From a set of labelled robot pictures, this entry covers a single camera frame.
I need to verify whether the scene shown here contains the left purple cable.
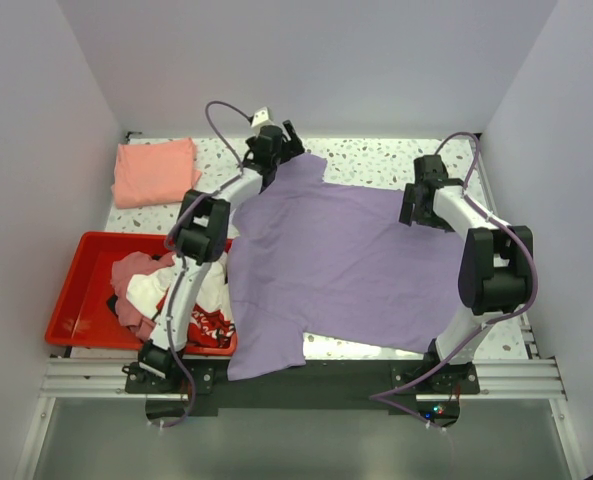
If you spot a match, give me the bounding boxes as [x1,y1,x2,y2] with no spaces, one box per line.
[148,100,257,429]

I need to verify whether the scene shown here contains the white and red t shirt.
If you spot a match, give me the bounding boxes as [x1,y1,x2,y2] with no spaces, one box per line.
[111,252,235,351]

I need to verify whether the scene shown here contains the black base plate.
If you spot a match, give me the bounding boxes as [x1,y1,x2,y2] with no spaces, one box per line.
[124,358,482,419]

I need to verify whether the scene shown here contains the aluminium frame rail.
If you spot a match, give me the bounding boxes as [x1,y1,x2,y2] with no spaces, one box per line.
[38,357,142,399]

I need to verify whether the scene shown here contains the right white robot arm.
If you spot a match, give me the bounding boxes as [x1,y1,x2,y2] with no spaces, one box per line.
[399,154,536,393]

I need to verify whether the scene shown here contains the purple t shirt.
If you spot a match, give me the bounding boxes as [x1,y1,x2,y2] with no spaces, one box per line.
[227,154,463,380]

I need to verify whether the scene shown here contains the red plastic tray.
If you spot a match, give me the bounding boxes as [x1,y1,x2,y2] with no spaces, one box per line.
[45,232,237,356]

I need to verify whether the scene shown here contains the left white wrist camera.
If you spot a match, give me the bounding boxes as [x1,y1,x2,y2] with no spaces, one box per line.
[250,106,275,131]

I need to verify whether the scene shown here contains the folded salmon pink t shirt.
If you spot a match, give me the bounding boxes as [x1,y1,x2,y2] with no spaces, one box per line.
[112,138,202,209]

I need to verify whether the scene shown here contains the dusty pink t shirt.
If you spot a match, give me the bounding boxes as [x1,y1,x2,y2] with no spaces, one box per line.
[110,252,174,341]

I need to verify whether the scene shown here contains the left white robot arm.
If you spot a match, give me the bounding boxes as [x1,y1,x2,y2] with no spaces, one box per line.
[138,120,305,392]

